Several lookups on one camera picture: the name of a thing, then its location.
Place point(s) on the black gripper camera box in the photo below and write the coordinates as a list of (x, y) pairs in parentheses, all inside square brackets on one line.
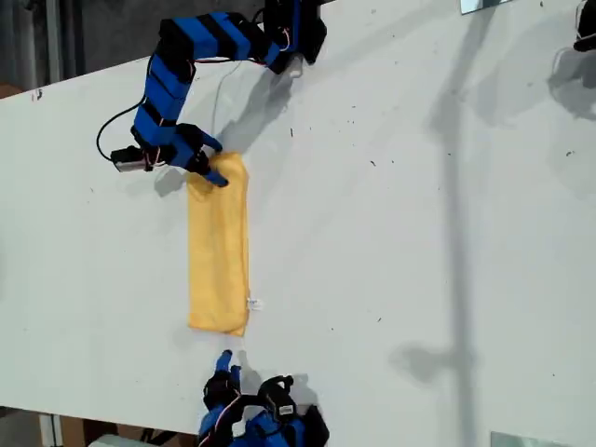
[(130, 160), (279, 398)]

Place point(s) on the brown cardboard box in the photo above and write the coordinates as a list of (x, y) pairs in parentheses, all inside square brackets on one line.
[(93, 430)]

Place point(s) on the white towel label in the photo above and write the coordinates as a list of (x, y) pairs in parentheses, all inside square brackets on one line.
[(255, 303)]

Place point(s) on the yellow square microfiber towel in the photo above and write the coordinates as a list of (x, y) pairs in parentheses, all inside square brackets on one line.
[(219, 256)]

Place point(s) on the white table leg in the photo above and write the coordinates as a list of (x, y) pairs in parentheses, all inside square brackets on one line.
[(49, 430)]

